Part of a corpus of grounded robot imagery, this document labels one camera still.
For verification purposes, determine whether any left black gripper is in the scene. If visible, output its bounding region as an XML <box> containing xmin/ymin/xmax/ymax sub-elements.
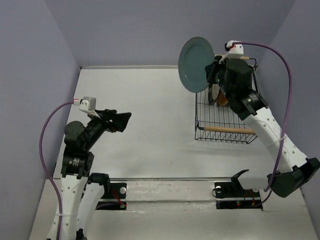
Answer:
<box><xmin>84</xmin><ymin>108</ymin><xmax>132</xmax><ymax>149</ymax></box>

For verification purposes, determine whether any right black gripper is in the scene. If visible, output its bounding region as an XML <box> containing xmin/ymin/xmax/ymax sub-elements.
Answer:
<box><xmin>204</xmin><ymin>55</ymin><xmax>234</xmax><ymax>100</ymax></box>

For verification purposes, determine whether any teal ceramic plate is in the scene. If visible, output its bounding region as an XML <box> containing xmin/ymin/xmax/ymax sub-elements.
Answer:
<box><xmin>178</xmin><ymin>36</ymin><xmax>215</xmax><ymax>93</ymax></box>

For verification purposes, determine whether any woven bamboo plate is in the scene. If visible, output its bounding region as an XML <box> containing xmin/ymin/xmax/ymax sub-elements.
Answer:
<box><xmin>217</xmin><ymin>90</ymin><xmax>228</xmax><ymax>106</ymax></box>

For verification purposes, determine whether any black wire dish rack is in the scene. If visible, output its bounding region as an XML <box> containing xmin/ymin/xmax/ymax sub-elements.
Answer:
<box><xmin>194</xmin><ymin>57</ymin><xmax>265</xmax><ymax>144</ymax></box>

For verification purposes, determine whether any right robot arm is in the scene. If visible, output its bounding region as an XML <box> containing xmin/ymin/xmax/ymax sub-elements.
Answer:
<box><xmin>205</xmin><ymin>56</ymin><xmax>320</xmax><ymax>198</ymax></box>

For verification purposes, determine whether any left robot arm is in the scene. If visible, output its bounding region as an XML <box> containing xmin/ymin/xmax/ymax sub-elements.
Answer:
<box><xmin>46</xmin><ymin>109</ymin><xmax>132</xmax><ymax>240</ymax></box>

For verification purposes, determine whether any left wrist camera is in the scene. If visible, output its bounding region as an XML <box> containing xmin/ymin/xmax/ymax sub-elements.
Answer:
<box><xmin>73</xmin><ymin>96</ymin><xmax>100</xmax><ymax>118</ymax></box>

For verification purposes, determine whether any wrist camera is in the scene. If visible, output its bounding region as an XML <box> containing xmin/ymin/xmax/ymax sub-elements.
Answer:
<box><xmin>219</xmin><ymin>40</ymin><xmax>244</xmax><ymax>64</ymax></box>
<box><xmin>73</xmin><ymin>96</ymin><xmax>100</xmax><ymax>118</ymax></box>

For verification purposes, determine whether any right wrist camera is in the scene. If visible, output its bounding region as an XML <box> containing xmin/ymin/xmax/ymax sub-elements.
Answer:
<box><xmin>219</xmin><ymin>40</ymin><xmax>244</xmax><ymax>64</ymax></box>

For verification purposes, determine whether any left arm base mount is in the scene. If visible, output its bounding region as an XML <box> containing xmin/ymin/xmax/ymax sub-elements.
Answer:
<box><xmin>95</xmin><ymin>182</ymin><xmax>127</xmax><ymax>211</ymax></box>

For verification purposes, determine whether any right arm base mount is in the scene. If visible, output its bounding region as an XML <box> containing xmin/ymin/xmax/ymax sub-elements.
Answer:
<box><xmin>211</xmin><ymin>181</ymin><xmax>263</xmax><ymax>210</ymax></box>

